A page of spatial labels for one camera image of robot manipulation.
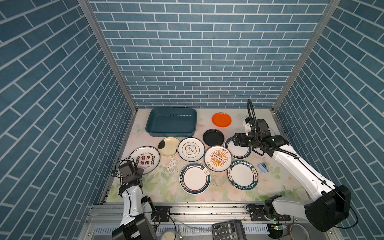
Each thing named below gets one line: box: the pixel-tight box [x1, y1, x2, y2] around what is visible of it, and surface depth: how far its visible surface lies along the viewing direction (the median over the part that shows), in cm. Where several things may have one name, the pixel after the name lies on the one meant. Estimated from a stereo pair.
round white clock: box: [160, 229, 179, 240], surface depth 66 cm
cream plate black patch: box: [157, 137, 179, 157], surface depth 101 cm
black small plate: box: [203, 129, 225, 147], surface depth 105 cm
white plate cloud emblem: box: [177, 137, 206, 162], surface depth 98 cm
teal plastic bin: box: [145, 107, 198, 138], surface depth 114 cm
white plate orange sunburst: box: [204, 145, 233, 172], surface depth 95 cm
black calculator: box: [211, 219, 247, 240], surface depth 69 cm
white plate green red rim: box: [224, 137, 252, 160], surface depth 96 cm
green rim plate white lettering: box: [227, 160, 259, 191], surface depth 88 cm
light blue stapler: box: [257, 162, 269, 173], surface depth 90 cm
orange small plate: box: [212, 112, 232, 128], surface depth 117 cm
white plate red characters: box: [128, 146, 161, 175], surface depth 95 cm
